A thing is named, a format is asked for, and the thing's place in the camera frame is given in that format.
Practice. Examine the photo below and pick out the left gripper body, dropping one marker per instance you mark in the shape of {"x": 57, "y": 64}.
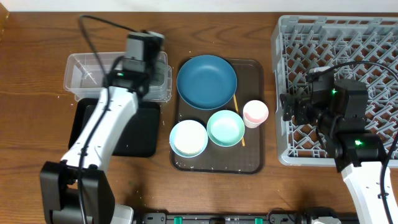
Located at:
{"x": 149, "y": 70}

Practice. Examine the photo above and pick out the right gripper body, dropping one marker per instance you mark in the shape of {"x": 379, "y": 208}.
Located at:
{"x": 306, "y": 111}

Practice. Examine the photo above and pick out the pink cup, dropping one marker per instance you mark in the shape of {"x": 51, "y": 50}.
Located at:
{"x": 255, "y": 112}

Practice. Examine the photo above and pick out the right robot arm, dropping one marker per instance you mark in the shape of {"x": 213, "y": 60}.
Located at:
{"x": 337, "y": 108}

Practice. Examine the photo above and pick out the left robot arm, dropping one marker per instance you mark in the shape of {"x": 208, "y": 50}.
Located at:
{"x": 76, "y": 189}

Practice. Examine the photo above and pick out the grey dishwasher rack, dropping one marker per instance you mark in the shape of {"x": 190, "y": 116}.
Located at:
{"x": 300, "y": 43}

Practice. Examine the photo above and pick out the wooden chopstick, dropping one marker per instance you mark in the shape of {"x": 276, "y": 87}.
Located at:
{"x": 237, "y": 112}

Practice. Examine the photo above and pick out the clear plastic bin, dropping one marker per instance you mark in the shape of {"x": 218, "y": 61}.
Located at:
{"x": 84, "y": 78}

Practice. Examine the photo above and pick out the mint green bowl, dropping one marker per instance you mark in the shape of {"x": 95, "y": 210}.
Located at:
{"x": 225, "y": 128}

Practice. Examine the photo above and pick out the brown serving tray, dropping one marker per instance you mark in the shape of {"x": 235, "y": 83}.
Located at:
{"x": 235, "y": 159}

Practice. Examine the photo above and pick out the dark blue plate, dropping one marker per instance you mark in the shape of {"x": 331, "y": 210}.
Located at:
{"x": 206, "y": 82}

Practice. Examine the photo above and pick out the black plastic tray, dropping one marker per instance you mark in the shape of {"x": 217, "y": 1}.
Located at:
{"x": 139, "y": 137}

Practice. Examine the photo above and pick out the light blue bowl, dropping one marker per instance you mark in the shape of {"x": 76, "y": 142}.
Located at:
{"x": 188, "y": 138}

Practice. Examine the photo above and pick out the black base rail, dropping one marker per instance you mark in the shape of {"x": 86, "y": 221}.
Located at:
{"x": 162, "y": 218}

